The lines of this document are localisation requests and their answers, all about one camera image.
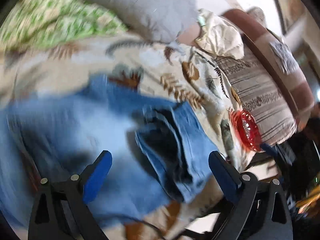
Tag blue denim jeans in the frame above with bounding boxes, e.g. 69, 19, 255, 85
1, 75, 217, 227

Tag red glass bowl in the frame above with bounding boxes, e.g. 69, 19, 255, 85
229, 109, 262, 152

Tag brown striped sofa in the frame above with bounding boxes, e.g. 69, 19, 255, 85
216, 9, 314, 145

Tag grey cloth on sofa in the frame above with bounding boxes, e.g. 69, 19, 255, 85
269, 40, 299, 75

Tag leaf print beige blanket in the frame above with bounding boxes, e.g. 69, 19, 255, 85
0, 33, 253, 240

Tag cream satin pillow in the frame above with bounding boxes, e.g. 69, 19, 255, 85
195, 9, 244, 60

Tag green patterned quilt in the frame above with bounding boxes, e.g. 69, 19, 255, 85
1, 0, 127, 52

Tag grey quilted pillow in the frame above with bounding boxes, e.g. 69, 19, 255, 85
84, 0, 198, 43

